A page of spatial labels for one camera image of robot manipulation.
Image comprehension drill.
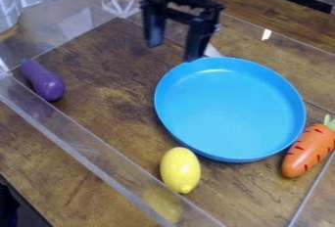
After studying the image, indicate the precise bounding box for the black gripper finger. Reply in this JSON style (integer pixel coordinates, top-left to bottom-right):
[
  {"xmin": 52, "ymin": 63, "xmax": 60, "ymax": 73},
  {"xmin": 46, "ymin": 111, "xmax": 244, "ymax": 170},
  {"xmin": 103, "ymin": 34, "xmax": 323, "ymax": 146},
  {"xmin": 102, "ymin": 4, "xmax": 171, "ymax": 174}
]
[
  {"xmin": 185, "ymin": 11, "xmax": 220, "ymax": 62},
  {"xmin": 141, "ymin": 1, "xmax": 166, "ymax": 48}
]

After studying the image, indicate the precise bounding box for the orange toy carrot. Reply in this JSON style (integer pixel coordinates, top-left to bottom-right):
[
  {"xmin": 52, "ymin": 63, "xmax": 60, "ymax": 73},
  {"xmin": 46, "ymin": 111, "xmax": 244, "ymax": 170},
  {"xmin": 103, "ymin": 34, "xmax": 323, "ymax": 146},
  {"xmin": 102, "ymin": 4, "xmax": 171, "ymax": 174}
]
[{"xmin": 281, "ymin": 114, "xmax": 335, "ymax": 178}]

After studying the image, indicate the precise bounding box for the blue round plastic plate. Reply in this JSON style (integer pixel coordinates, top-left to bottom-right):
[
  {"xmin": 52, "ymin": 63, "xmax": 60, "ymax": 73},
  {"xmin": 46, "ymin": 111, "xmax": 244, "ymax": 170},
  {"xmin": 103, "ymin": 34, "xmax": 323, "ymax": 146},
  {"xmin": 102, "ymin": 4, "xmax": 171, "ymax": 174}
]
[{"xmin": 154, "ymin": 57, "xmax": 307, "ymax": 162}]

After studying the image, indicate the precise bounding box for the purple toy eggplant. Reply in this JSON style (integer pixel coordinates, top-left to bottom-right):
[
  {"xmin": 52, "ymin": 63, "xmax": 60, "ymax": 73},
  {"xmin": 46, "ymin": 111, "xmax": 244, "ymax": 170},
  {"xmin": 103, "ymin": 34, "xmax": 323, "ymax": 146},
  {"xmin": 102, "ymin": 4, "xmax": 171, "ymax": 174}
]
[{"xmin": 20, "ymin": 59, "xmax": 66, "ymax": 102}]

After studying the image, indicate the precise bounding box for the yellow toy lemon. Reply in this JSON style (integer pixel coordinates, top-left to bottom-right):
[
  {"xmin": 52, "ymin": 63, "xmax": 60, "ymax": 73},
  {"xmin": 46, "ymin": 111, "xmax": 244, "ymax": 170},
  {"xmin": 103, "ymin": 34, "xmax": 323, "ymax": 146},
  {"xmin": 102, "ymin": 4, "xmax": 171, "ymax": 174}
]
[{"xmin": 159, "ymin": 147, "xmax": 201, "ymax": 194}]

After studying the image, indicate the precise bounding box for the clear acrylic enclosure wall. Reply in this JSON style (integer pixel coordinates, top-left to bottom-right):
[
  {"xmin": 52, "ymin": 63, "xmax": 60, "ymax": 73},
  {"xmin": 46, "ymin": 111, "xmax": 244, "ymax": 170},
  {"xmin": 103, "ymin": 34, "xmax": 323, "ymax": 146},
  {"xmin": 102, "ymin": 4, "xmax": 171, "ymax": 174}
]
[{"xmin": 0, "ymin": 0, "xmax": 335, "ymax": 227}]

